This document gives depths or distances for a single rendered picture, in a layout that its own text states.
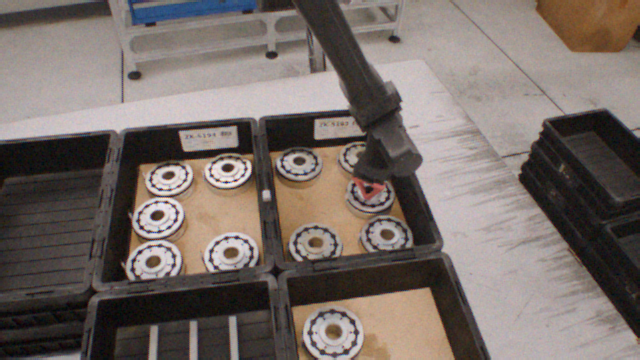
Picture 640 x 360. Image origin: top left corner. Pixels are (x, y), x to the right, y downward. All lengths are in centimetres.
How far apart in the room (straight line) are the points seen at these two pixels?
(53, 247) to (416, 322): 72
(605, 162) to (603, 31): 184
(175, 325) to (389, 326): 38
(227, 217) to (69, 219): 33
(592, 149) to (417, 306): 122
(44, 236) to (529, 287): 105
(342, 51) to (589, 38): 306
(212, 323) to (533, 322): 67
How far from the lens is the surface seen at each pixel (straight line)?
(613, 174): 188
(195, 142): 107
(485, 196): 127
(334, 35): 61
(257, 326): 85
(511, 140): 262
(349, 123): 107
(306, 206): 99
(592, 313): 118
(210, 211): 99
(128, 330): 89
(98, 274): 84
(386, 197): 98
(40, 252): 105
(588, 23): 353
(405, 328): 86
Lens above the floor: 159
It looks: 48 degrees down
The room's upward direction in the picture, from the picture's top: 3 degrees clockwise
